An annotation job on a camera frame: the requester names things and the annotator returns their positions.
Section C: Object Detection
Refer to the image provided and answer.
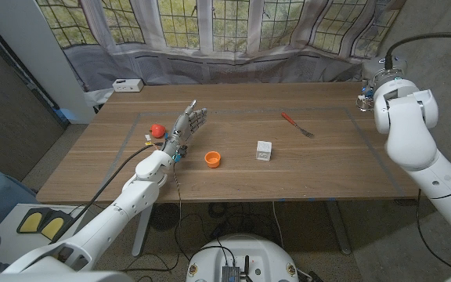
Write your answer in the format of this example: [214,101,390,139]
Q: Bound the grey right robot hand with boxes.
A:
[356,56,409,99]

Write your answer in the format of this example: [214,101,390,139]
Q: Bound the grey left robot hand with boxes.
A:
[162,99,208,157]

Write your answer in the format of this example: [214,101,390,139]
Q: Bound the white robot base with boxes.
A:
[186,233,300,282]

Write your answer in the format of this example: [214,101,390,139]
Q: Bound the orange cup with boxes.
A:
[204,150,222,169]

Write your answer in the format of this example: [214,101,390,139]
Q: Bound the white cube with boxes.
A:
[255,140,273,161]

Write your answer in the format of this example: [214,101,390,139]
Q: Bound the red toy tomato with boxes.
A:
[150,124,168,139]

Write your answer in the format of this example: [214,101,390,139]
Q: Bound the white power strip box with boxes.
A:
[112,78,145,93]

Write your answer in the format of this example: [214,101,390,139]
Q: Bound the round black fan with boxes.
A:
[150,203,182,232]

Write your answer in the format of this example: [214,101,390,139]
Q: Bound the printed window backdrop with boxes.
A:
[35,0,406,93]

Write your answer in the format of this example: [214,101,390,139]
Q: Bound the white table leg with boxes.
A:
[131,202,155,258]

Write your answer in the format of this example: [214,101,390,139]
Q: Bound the grey electronics box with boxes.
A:
[220,265,241,282]

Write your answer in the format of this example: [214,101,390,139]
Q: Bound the yellow black foot pedal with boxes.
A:
[16,207,53,235]
[38,210,77,243]

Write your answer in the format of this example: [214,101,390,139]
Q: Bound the grey table leg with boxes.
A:
[324,201,352,255]

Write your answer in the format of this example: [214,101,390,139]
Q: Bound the white pillar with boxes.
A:
[0,0,96,125]

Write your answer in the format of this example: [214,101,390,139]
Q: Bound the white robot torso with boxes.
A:
[0,269,135,282]

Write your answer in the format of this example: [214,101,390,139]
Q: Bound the white pedal platform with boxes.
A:
[0,202,93,267]

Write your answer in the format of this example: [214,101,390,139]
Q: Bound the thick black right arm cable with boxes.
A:
[384,32,451,71]

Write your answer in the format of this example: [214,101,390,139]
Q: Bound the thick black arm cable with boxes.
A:
[384,32,451,71]
[48,141,164,244]

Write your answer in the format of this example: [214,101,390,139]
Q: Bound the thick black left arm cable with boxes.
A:
[48,141,164,244]

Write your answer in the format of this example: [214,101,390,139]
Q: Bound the fork with red handle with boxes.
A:
[280,112,316,139]

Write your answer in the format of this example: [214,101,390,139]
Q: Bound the black floor cable bundle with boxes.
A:
[174,201,281,251]

